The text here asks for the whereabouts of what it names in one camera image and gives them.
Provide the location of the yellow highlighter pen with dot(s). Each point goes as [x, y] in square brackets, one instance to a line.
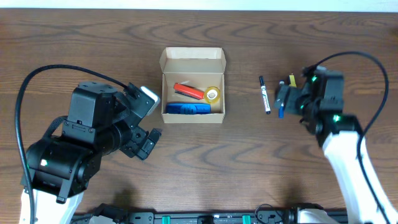
[292, 81]

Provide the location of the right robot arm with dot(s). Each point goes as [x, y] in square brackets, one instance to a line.
[320, 104]

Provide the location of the blue whiteboard marker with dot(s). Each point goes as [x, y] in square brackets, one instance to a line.
[281, 110]

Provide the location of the black whiteboard marker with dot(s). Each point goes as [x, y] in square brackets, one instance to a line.
[264, 95]

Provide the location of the blue plastic holder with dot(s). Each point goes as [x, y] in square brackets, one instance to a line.
[188, 108]

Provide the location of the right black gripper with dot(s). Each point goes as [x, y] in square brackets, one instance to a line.
[292, 94]

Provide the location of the open cardboard box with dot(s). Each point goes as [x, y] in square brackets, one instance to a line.
[198, 67]

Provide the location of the yellow tape roll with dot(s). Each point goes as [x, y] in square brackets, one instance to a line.
[212, 95]

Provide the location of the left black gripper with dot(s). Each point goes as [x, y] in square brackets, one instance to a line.
[132, 145]

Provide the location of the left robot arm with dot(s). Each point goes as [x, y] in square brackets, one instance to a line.
[100, 120]

